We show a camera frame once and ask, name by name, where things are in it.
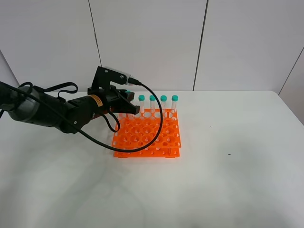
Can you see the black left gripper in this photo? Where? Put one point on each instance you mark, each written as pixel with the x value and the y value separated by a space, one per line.
pixel 84 109

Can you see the rack tube far right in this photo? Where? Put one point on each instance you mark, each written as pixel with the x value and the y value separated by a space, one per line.
pixel 174 100

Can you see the orange test tube rack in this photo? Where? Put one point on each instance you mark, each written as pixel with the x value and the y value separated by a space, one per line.
pixel 137 131

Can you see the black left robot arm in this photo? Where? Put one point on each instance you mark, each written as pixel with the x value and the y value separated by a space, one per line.
pixel 35 106

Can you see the rack tube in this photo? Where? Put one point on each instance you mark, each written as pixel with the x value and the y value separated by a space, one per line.
pixel 163 103
pixel 174 100
pixel 141 99
pixel 152 103

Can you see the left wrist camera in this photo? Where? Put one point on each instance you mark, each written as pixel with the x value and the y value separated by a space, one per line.
pixel 104 76

